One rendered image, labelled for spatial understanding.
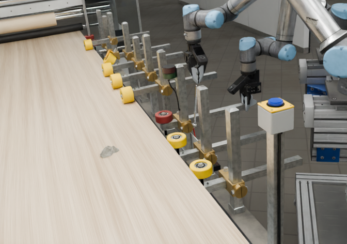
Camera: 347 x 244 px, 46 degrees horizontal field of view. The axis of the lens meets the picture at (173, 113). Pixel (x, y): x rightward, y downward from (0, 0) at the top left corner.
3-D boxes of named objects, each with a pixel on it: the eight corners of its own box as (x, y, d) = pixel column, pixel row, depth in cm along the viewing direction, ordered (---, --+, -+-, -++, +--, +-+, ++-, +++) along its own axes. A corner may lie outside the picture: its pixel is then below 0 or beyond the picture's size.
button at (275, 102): (278, 102, 112) (278, 96, 111) (286, 107, 108) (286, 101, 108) (265, 105, 111) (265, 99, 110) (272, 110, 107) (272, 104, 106)
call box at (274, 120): (279, 122, 116) (279, 96, 113) (294, 132, 110) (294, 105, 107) (257, 127, 114) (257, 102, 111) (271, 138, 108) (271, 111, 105)
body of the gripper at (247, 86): (261, 93, 200) (261, 70, 195) (246, 97, 197) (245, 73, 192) (253, 89, 206) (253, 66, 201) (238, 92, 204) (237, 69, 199)
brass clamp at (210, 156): (205, 149, 180) (204, 139, 178) (219, 163, 168) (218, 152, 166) (192, 153, 178) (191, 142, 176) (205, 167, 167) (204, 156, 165)
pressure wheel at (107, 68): (113, 73, 247) (112, 76, 255) (110, 60, 248) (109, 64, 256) (104, 75, 246) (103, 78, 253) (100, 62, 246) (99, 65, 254)
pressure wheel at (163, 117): (171, 129, 198) (168, 107, 194) (176, 136, 191) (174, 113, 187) (155, 133, 196) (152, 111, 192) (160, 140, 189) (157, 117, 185)
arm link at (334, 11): (343, 37, 191) (345, 8, 186) (321, 33, 203) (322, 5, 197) (362, 32, 196) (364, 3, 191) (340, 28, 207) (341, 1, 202)
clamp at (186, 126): (183, 121, 200) (182, 111, 198) (193, 132, 188) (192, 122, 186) (172, 123, 199) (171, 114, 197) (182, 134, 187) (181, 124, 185)
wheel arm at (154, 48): (169, 47, 288) (169, 43, 287) (170, 48, 285) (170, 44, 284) (118, 57, 278) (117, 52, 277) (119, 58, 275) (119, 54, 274)
